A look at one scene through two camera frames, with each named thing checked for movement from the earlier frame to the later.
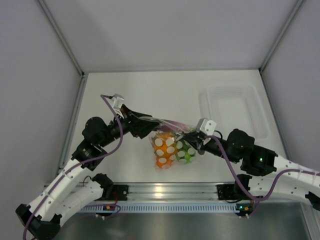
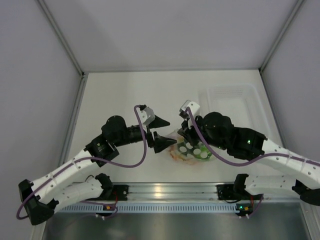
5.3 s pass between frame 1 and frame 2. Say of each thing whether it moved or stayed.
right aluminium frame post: stayed
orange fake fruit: moved
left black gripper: moved
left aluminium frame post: stayed
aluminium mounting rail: stayed
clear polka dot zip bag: moved
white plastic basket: stayed
